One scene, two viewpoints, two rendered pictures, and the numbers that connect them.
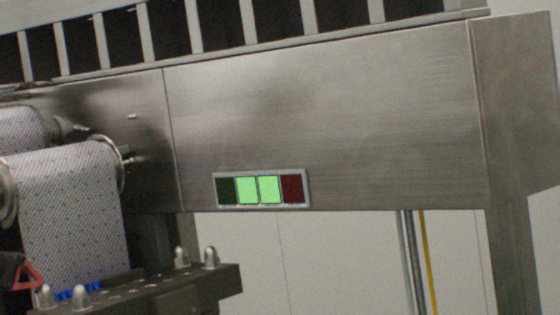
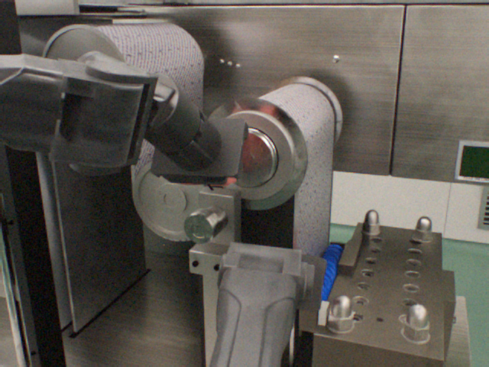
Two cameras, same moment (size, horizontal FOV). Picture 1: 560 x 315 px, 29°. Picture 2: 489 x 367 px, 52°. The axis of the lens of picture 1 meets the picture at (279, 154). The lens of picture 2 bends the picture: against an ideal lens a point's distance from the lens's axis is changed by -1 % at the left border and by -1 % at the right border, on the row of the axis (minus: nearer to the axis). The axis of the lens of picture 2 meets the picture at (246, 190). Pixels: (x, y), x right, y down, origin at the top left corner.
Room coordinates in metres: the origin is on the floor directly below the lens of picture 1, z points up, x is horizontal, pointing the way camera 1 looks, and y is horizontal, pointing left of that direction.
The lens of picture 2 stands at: (1.52, 0.82, 1.42)
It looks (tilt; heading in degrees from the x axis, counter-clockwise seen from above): 19 degrees down; 335
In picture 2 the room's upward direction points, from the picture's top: straight up
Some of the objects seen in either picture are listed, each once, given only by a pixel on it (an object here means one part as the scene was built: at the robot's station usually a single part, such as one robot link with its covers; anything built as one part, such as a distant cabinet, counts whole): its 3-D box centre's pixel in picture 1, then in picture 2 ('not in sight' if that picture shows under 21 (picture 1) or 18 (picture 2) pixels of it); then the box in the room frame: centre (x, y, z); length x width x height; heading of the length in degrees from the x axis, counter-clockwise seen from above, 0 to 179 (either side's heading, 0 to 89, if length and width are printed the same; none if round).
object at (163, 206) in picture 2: not in sight; (207, 174); (2.25, 0.55, 1.17); 0.26 x 0.12 x 0.12; 135
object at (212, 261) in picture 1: (211, 256); (423, 227); (2.15, 0.16, 1.05); 0.04 x 0.04 x 0.04
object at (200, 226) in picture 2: not in sight; (202, 226); (2.05, 0.63, 1.18); 0.04 x 0.02 x 0.04; 45
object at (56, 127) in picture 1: (44, 132); not in sight; (2.46, 0.52, 1.33); 0.07 x 0.07 x 0.07; 45
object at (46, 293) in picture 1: (46, 296); (341, 311); (1.98, 0.46, 1.05); 0.04 x 0.04 x 0.04
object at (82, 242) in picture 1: (77, 249); (313, 227); (2.12, 0.42, 1.11); 0.23 x 0.01 x 0.18; 135
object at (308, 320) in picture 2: not in sight; (325, 284); (2.10, 0.40, 1.01); 0.23 x 0.03 x 0.05; 135
